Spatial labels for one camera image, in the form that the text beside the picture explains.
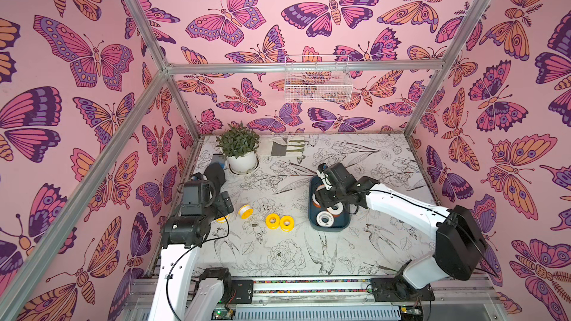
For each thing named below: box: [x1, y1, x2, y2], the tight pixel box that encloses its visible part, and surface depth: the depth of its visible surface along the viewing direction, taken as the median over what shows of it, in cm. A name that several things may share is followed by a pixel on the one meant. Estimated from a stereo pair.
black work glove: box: [203, 161, 227, 194], surface depth 105 cm
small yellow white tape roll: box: [237, 204, 254, 220], surface depth 91 cm
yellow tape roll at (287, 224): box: [279, 215, 296, 233], surface depth 89 cm
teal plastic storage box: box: [308, 175, 352, 232], surface depth 89 cm
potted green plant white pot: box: [215, 120, 261, 175], surface depth 94 cm
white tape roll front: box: [315, 211, 335, 228], surface depth 89 cm
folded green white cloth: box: [270, 135, 306, 157], surface depth 117 cm
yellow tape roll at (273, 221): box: [265, 212, 281, 230], surface depth 90 cm
